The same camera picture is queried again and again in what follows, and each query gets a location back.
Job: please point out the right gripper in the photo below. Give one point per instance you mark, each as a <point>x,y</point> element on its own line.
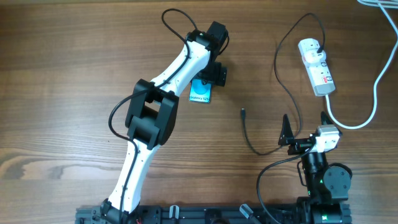
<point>299,145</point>

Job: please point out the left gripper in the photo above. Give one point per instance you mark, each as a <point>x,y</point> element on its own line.
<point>217,76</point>

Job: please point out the white power strip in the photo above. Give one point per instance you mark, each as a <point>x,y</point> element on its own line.
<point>320,76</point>

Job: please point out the white charger adapter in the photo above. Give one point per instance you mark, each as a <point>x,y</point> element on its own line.
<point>311,58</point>

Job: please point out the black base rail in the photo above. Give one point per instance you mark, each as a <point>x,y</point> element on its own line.
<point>282,213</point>

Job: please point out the blue screen smartphone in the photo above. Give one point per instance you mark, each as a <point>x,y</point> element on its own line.
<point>200,92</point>

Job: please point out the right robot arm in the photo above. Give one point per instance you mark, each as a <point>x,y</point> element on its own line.
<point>327,184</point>

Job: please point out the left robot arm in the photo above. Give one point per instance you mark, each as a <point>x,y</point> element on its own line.
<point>152,114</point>

